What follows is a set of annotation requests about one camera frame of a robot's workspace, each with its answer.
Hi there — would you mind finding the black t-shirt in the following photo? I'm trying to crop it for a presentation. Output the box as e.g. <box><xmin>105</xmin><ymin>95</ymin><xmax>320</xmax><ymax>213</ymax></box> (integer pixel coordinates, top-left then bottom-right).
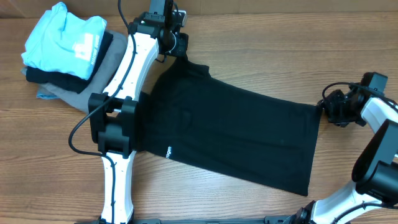
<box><xmin>141</xmin><ymin>58</ymin><xmax>322</xmax><ymax>196</ymax></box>

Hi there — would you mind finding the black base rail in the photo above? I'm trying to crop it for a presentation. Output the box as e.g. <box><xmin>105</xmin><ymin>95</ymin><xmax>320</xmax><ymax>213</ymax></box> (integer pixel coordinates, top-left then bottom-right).
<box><xmin>74</xmin><ymin>215</ymin><xmax>290</xmax><ymax>224</ymax></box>

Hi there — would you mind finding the black folded shirt in stack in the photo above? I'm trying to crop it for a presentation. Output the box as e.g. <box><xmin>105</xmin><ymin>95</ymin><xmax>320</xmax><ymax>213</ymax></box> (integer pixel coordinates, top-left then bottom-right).
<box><xmin>25</xmin><ymin>31</ymin><xmax>113</xmax><ymax>93</ymax></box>

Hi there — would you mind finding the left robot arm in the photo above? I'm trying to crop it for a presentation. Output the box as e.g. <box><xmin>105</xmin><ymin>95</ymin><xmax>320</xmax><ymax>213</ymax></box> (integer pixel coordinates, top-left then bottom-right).
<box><xmin>88</xmin><ymin>0</ymin><xmax>188</xmax><ymax>223</ymax></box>

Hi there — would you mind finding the grey folded shirt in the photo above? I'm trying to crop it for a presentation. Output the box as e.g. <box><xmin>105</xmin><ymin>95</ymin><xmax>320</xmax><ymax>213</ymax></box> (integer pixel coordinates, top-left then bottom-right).
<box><xmin>39</xmin><ymin>30</ymin><xmax>127</xmax><ymax>114</ymax></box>

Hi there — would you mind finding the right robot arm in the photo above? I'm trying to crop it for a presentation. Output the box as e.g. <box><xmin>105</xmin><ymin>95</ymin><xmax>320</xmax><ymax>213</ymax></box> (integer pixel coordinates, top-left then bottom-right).
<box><xmin>276</xmin><ymin>72</ymin><xmax>397</xmax><ymax>224</ymax></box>

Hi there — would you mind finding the light blue folded t-shirt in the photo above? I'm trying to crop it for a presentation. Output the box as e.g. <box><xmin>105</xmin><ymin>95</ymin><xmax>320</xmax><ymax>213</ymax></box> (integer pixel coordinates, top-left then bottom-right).
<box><xmin>21</xmin><ymin>2</ymin><xmax>107</xmax><ymax>80</ymax></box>

